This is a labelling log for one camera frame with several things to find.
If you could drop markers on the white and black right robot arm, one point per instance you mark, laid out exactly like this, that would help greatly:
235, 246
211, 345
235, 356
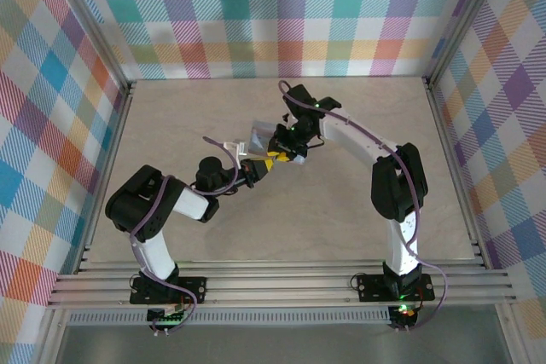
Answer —
354, 134

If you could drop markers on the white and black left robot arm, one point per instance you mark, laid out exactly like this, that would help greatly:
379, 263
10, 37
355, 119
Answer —
155, 249

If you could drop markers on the circuit board with green lights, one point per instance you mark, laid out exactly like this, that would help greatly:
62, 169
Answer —
168, 316
404, 312

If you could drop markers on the aluminium side rail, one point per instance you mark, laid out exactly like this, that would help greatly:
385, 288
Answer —
454, 168
112, 151

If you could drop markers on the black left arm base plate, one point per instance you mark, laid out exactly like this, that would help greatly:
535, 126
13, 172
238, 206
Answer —
192, 289

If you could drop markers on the aluminium cross rail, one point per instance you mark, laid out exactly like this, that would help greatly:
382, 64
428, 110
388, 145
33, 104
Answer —
277, 285

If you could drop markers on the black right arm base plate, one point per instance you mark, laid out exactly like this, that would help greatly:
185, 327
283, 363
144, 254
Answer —
371, 287

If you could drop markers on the aluminium frame post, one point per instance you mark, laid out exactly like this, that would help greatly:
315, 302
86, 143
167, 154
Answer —
469, 19
91, 19

